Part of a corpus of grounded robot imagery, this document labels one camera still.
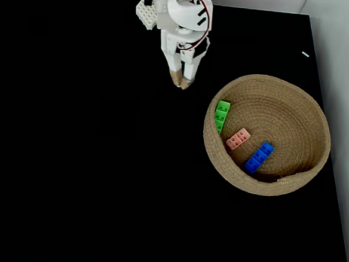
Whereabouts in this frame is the blue lego block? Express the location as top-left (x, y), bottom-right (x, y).
top-left (243, 140), bottom-right (275, 176)

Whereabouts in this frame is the red white black servo cable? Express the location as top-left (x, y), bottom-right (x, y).
top-left (179, 0), bottom-right (215, 53)

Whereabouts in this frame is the green lego block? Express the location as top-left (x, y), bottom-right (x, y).
top-left (213, 100), bottom-right (232, 135)

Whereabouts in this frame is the woven rope basket tray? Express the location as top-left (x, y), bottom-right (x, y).
top-left (199, 71), bottom-right (336, 201)

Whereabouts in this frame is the pink lego block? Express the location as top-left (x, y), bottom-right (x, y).
top-left (225, 126), bottom-right (252, 153)

